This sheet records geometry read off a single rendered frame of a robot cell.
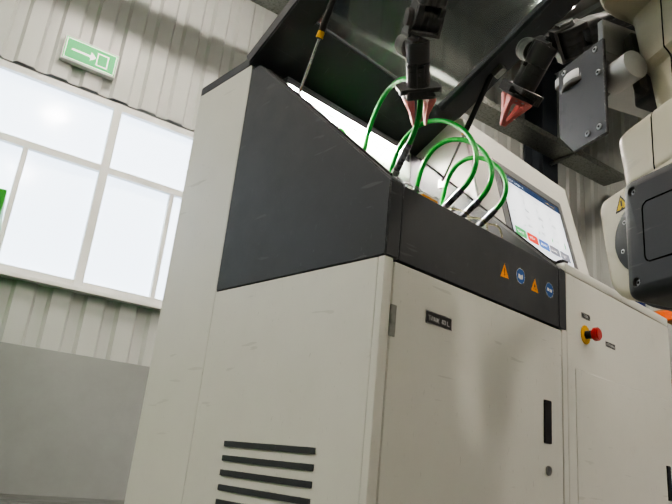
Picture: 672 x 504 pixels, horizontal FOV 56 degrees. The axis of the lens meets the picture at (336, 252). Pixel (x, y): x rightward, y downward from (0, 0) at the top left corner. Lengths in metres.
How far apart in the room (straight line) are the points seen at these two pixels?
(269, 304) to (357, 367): 0.33
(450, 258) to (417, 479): 0.45
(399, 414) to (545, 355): 0.56
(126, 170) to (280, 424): 4.52
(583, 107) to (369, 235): 0.46
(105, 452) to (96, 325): 0.95
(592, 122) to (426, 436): 0.63
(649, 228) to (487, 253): 0.76
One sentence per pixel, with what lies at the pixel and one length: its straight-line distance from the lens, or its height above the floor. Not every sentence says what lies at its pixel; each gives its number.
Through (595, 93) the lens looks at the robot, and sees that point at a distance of 1.04.
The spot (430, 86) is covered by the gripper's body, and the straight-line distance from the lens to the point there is 1.58.
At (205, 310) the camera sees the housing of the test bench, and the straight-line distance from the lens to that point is 1.67.
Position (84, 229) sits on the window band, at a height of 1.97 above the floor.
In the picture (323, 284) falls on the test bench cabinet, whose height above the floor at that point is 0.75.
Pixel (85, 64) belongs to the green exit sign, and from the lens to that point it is 5.85.
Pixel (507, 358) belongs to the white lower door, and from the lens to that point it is 1.51.
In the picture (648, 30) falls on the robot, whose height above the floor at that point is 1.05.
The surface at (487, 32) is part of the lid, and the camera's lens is 2.13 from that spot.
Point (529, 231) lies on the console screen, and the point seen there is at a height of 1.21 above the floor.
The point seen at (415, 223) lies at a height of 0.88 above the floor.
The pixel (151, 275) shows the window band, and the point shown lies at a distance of 5.52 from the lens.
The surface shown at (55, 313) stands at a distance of 5.24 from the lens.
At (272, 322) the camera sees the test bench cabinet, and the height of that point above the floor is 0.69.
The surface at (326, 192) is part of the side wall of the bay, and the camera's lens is 1.40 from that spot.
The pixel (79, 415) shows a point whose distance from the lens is 5.22.
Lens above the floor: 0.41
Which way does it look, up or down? 18 degrees up
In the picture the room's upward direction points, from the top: 6 degrees clockwise
